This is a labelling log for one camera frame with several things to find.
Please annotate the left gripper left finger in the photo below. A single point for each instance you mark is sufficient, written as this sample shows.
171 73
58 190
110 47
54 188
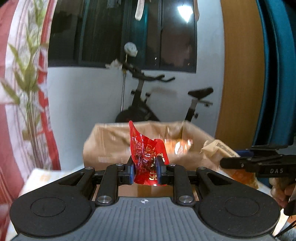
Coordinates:
103 183

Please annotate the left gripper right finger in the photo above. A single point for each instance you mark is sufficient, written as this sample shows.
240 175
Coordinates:
182 180

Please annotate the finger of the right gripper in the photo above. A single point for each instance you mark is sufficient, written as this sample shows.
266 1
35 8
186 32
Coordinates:
238 162

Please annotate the red snack packet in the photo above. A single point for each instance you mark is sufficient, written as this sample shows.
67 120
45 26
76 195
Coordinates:
144 153

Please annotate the right hand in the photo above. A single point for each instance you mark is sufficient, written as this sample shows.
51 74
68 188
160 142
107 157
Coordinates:
281 194

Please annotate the orange snack bag in box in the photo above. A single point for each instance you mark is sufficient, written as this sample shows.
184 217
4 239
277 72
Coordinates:
178 146

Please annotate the cardboard box with paper liner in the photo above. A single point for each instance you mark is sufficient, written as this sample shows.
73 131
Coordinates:
110 144

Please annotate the wooden door panel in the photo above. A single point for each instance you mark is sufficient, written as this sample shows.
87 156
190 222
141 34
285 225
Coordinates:
243 74

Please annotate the black exercise bike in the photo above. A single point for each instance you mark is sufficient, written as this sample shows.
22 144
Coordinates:
139 110

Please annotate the red floral curtain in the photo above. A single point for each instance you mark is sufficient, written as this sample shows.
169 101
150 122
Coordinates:
27 139

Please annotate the dark window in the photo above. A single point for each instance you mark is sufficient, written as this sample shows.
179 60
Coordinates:
94 33

